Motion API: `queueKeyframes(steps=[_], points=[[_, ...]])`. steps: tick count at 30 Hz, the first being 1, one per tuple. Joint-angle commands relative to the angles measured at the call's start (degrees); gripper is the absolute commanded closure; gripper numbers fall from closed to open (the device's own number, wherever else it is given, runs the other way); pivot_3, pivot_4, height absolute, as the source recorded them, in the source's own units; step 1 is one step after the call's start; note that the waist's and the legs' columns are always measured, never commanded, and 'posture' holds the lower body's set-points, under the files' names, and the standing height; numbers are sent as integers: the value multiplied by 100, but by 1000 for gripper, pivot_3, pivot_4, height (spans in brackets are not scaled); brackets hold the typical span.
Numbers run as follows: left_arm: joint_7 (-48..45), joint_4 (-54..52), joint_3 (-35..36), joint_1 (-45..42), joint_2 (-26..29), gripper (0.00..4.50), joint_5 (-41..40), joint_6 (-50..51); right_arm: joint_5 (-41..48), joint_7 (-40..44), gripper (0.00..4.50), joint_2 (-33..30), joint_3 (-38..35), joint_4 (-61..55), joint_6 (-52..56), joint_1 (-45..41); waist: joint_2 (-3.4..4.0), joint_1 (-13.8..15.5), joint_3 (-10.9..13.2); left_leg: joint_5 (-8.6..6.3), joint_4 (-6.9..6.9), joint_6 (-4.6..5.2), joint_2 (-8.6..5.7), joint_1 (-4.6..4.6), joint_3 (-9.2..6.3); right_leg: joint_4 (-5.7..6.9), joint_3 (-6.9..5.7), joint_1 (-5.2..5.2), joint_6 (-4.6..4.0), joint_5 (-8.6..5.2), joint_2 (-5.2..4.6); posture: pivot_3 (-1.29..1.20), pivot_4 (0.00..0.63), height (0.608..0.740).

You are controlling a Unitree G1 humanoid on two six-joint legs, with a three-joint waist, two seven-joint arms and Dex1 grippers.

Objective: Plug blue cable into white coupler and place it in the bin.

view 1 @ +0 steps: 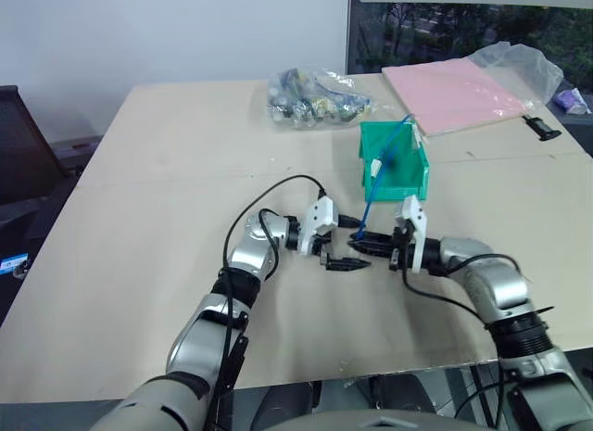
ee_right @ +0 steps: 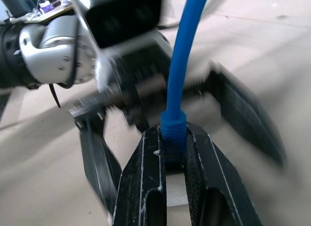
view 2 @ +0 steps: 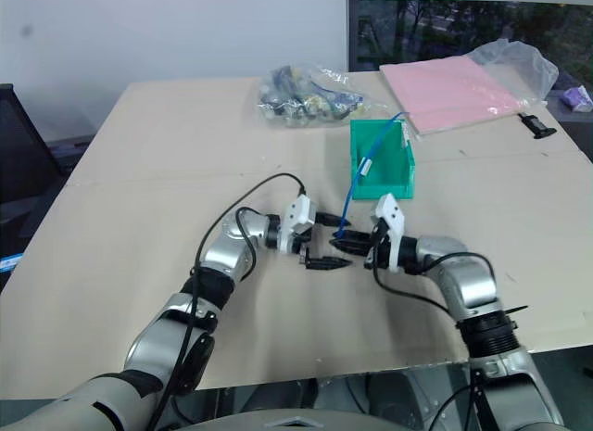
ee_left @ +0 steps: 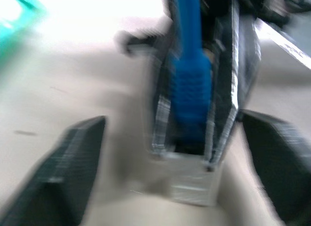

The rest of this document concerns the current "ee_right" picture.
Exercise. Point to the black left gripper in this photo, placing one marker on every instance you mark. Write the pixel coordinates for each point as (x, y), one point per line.
(143, 85)

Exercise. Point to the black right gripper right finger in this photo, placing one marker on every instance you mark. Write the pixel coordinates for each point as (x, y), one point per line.
(218, 187)

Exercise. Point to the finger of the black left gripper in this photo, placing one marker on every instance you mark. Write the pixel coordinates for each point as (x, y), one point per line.
(94, 148)
(245, 111)

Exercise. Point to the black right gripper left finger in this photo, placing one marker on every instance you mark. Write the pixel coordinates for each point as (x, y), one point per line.
(138, 187)

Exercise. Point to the black zip tie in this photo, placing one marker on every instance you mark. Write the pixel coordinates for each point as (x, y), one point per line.
(54, 94)

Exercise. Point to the cluttered wooden desk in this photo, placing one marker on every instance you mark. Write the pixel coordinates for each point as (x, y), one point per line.
(52, 13)

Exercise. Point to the purple box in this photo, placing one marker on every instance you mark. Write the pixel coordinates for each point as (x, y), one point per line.
(46, 8)

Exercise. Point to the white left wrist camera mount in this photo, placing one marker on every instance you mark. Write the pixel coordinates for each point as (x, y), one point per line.
(121, 22)

